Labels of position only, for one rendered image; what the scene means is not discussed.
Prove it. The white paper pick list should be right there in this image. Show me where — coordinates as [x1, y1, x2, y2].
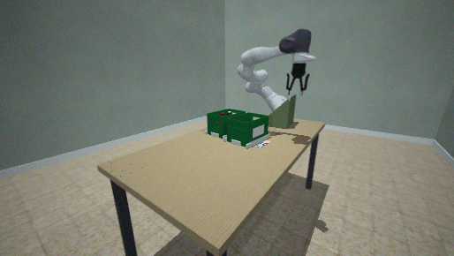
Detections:
[255, 140, 271, 148]

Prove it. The green plastic crate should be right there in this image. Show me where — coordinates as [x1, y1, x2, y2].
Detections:
[207, 109, 243, 139]
[227, 112, 269, 147]

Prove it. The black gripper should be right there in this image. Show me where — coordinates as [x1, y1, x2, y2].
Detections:
[286, 63, 310, 101]

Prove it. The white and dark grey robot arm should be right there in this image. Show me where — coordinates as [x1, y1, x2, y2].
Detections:
[238, 28, 316, 111]

